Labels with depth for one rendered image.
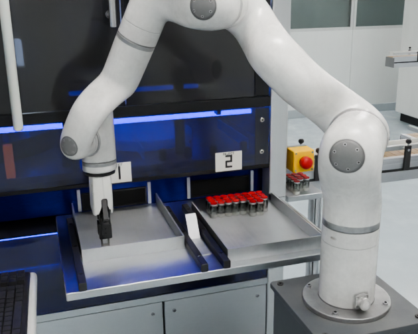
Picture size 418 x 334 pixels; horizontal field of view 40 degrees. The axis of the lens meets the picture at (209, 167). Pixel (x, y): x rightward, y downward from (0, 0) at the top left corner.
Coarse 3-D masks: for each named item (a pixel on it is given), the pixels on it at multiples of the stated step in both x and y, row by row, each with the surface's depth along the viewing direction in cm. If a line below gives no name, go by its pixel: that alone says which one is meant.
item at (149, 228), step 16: (128, 208) 174; (144, 208) 174; (160, 208) 172; (80, 224) 163; (96, 224) 163; (112, 224) 163; (128, 224) 163; (144, 224) 162; (160, 224) 162; (176, 224) 154; (80, 240) 145; (96, 240) 153; (112, 240) 152; (128, 240) 152; (144, 240) 152; (160, 240) 145; (176, 240) 146; (96, 256) 141; (112, 256) 142
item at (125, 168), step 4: (120, 164) 163; (124, 164) 163; (128, 164) 164; (116, 168) 163; (120, 168) 163; (124, 168) 164; (128, 168) 164; (116, 172) 163; (124, 172) 164; (128, 172) 164; (112, 176) 163; (116, 176) 164; (124, 176) 164; (128, 176) 165; (112, 180) 164; (116, 180) 164; (120, 180) 164; (124, 180) 165; (128, 180) 165
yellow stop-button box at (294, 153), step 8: (304, 144) 186; (288, 152) 182; (296, 152) 178; (304, 152) 179; (312, 152) 180; (288, 160) 183; (296, 160) 179; (288, 168) 184; (296, 168) 180; (312, 168) 182
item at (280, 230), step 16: (272, 192) 177; (192, 208) 169; (272, 208) 173; (288, 208) 165; (208, 224) 154; (224, 224) 162; (240, 224) 162; (256, 224) 161; (272, 224) 161; (288, 224) 161; (304, 224) 156; (224, 240) 152; (240, 240) 151; (256, 240) 151; (272, 240) 151; (288, 240) 143; (304, 240) 144; (320, 240) 146; (240, 256) 140; (256, 256) 142
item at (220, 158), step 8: (224, 152) 172; (232, 152) 172; (240, 152) 173; (216, 160) 172; (224, 160) 172; (232, 160) 173; (240, 160) 174; (216, 168) 172; (224, 168) 173; (232, 168) 174; (240, 168) 175
